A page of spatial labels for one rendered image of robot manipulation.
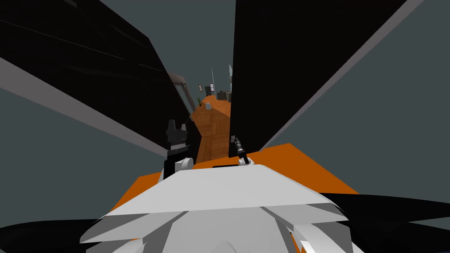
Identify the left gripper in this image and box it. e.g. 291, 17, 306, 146
165, 119, 189, 156

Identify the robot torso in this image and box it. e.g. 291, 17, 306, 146
80, 163, 364, 253

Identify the black door leaf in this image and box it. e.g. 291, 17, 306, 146
228, 0, 408, 159
0, 0, 203, 164

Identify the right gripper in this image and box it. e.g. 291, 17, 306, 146
230, 135, 245, 155

